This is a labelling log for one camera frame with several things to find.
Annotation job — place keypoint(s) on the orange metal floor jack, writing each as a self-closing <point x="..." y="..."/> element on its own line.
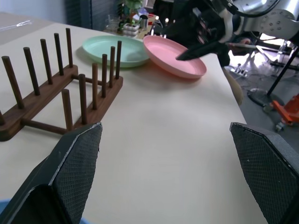
<point x="288" y="109"/>

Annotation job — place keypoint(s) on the brown wooden dish rack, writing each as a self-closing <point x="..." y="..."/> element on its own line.
<point x="42" y="98"/>

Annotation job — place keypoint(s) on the silver metal cup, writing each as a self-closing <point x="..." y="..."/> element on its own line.
<point x="144" y="21"/>

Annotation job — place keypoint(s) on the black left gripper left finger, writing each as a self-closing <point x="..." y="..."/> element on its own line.
<point x="70" y="172"/>

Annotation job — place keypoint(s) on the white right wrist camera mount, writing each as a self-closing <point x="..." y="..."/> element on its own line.
<point x="230" y="25"/>

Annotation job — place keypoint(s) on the green potted plant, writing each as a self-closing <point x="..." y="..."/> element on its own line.
<point x="130" y="14"/>

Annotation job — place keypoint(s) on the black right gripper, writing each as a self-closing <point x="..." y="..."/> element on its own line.
<point x="205" y="23"/>

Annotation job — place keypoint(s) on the green plate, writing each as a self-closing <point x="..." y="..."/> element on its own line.
<point x="130" y="50"/>

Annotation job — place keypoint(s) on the clear glass jar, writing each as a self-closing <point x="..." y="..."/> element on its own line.
<point x="112" y="23"/>

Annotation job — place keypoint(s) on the black floor stand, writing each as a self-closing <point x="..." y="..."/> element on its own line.
<point x="266" y="95"/>

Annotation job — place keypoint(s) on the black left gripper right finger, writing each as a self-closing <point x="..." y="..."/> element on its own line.
<point x="264" y="168"/>

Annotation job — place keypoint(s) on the pink plate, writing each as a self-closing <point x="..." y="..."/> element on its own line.
<point x="163" y="54"/>

